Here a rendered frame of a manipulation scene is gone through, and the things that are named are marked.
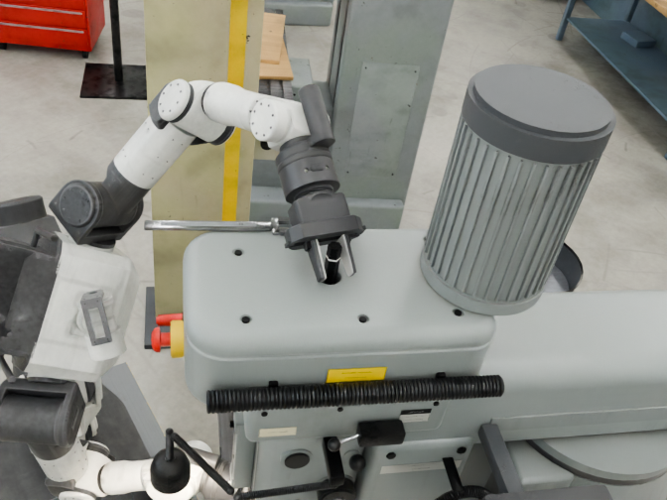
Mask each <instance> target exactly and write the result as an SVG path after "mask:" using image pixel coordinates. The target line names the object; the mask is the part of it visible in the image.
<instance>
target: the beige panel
mask: <svg viewBox="0 0 667 500"><path fill-rule="evenodd" d="M143 1H144V27H145V53H146V78H147V104H148V117H149V116H150V112H149V104H150V103H151V101H152V100H153V99H154V98H155V97H156V95H157V94H158V93H159V92H160V90H161V89H162V88H163V87H164V86H165V84H167V83H169V82H172V81H174V80H176V79H183V80H185V81H186V82H190V81H195V80H207V81H211V82H215V83H217V82H227V83H231V84H235V85H238V86H240V87H242V88H243V89H245V90H249V91H252V92H256V93H258V87H259V73H260V60H261V46H262V32H263V18H264V4H265V0H143ZM254 143H255V137H254V135H253V133H252V132H250V131H247V130H244V129H241V128H238V127H235V130H234V132H233V134H232V136H231V137H230V138H229V139H228V140H227V141H226V142H224V143H223V144H221V145H218V146H214V145H213V144H211V143H207V144H200V145H193V146H191V145H189V146H188V147H187V148H186V149H185V150H184V151H183V153H182V154H181V155H180V156H179V157H178V158H177V159H176V161H175V162H174V163H173V164H172V165H171V166H170V167H169V169H168V170H167V171H166V172H165V173H164V174H163V176H162V177H161V178H160V179H159V180H158V181H157V182H156V184H155V185H154V186H153V187H152V188H151V206H152V220H204V221H249V213H250V199H251V185H252V171H253V157H254ZM152 232H153V258H154V284H155V287H146V308H145V339H144V348H145V349H153V348H152V341H151V338H152V331H153V330H154V328H156V327H159V328H160V329H161V332H171V327H170V326H158V325H157V324H156V316H158V314H170V313H182V312H184V308H183V260H184V253H185V251H186V248H187V247H188V245H189V244H190V243H191V242H192V240H194V239H195V238H196V237H198V236H200V235H202V234H204V233H207V232H209V231H170V230H152Z"/></svg>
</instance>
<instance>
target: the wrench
mask: <svg viewBox="0 0 667 500"><path fill-rule="evenodd" d="M279 224H291V222H290V218H289V217H278V218H273V217H272V218H271V221H204V220H145V222H144V230H170V231H272V233H273V235H280V236H284V234H285V233H286V231H287V230H288V228H279Z"/></svg>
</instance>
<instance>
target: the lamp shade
mask: <svg viewBox="0 0 667 500"><path fill-rule="evenodd" d="M190 479H191V463H190V461H189V459H188V458H187V456H186V455H185V453H184V452H183V451H182V450H181V449H179V448H177V447H174V458H173V459H167V458H166V449H165V448H163V449H161V450H160V451H159V452H158V453H157V454H156V455H155V457H154V459H153V460H152V462H151V465H150V481H151V484H152V486H153V487H154V489H155V490H157V491H158V492H160V493H163V494H175V493H178V492H180V491H182V490H183V489H184V488H186V487H187V485H188V484H189V482H190Z"/></svg>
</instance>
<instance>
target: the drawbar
mask: <svg viewBox="0 0 667 500"><path fill-rule="evenodd" d="M341 249H342V247H341V245H340V244H339V242H333V241H332V242H331V243H330V244H328V250H327V256H328V258H329V259H330V260H337V259H338V258H340V254H341ZM328 258H327V257H326V262H325V271H326V275H327V278H326V279H325V280H324V281H323V282H322V283H324V284H327V285H334V284H335V281H336V276H337V270H338V265H339V260H338V261H336V262H333V261H329V260H328Z"/></svg>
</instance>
